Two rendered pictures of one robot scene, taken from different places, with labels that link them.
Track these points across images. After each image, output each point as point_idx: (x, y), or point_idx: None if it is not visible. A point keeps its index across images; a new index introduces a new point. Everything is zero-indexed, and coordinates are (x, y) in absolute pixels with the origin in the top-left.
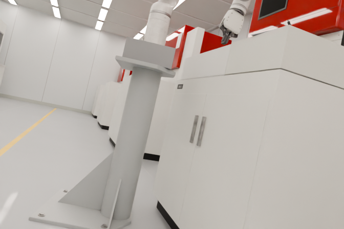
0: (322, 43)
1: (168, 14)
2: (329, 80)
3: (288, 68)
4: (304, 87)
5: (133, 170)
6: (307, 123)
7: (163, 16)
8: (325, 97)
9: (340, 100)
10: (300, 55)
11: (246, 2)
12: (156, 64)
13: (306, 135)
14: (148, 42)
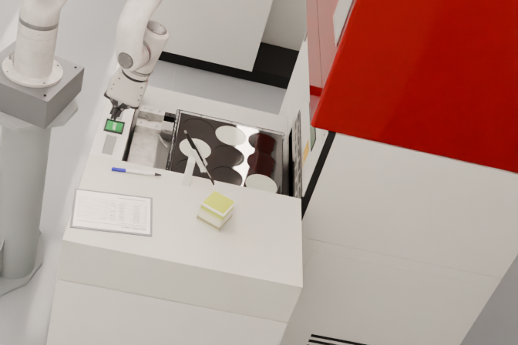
0: (120, 256)
1: (44, 27)
2: (138, 291)
3: (68, 279)
4: (97, 296)
5: (20, 232)
6: (107, 326)
7: (34, 34)
8: (132, 306)
9: (159, 309)
10: (85, 268)
11: (142, 67)
12: (17, 126)
13: (106, 336)
14: (6, 86)
